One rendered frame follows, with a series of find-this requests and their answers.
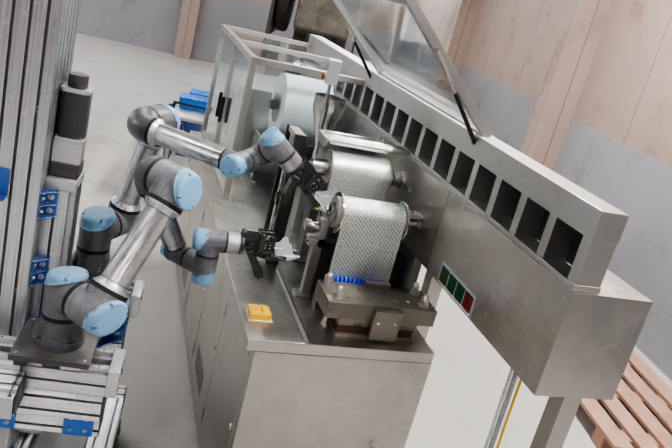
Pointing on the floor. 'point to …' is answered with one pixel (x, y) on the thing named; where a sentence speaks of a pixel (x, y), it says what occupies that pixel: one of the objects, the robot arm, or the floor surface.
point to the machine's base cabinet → (283, 379)
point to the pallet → (625, 399)
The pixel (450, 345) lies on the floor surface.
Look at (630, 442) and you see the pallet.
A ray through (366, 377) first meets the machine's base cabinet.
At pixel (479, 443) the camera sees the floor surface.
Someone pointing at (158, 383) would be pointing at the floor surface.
